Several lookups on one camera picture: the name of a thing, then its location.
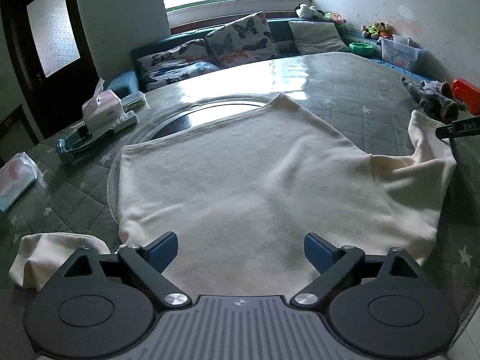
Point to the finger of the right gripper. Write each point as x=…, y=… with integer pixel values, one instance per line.
x=460, y=128

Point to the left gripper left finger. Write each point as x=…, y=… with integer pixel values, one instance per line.
x=139, y=267

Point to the panda plush toy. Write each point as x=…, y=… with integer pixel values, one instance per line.
x=305, y=12

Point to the cream white garment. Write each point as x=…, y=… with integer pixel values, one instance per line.
x=242, y=192

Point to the clear plastic storage box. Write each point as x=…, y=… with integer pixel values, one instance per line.
x=401, y=55

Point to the red orange object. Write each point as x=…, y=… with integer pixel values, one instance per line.
x=468, y=93

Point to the blue sofa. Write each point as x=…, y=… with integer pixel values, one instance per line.
x=131, y=81

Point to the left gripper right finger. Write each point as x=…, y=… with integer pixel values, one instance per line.
x=344, y=267

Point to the dark door with glass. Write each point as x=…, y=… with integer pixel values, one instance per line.
x=51, y=58

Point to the round black induction cooker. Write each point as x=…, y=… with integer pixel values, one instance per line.
x=200, y=115

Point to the teal tray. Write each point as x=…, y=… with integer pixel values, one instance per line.
x=83, y=142

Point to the quilted grey table cover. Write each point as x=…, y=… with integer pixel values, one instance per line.
x=362, y=99

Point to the small green box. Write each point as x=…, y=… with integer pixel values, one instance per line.
x=133, y=101

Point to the flat butterfly pillow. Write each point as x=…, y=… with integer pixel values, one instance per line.
x=182, y=62

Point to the green yellow plush toy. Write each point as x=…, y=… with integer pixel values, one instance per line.
x=377, y=30

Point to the grey plain cushion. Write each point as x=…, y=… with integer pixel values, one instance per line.
x=316, y=37

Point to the green bowl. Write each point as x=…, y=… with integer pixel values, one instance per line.
x=362, y=49

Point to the large butterfly pillow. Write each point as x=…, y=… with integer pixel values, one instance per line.
x=245, y=40

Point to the plastic tissue pack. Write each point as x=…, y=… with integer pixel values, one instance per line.
x=16, y=175

